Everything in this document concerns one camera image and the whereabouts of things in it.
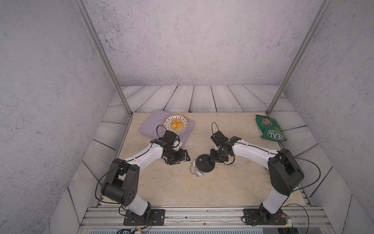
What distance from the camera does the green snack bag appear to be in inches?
40.8

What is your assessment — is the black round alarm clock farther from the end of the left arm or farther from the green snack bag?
the green snack bag

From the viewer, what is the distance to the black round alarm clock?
86cm

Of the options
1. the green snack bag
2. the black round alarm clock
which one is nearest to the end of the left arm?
the black round alarm clock

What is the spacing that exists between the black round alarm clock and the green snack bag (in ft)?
1.50
